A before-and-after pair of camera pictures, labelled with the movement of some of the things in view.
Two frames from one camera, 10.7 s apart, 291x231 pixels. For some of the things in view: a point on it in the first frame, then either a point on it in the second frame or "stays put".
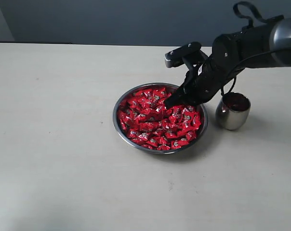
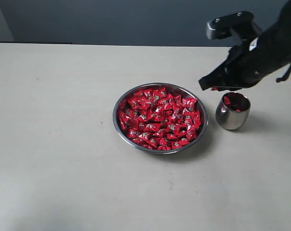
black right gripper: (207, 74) → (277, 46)
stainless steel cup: (232, 110) stays put
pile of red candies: (146, 121) stays put
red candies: (236, 101) stays put
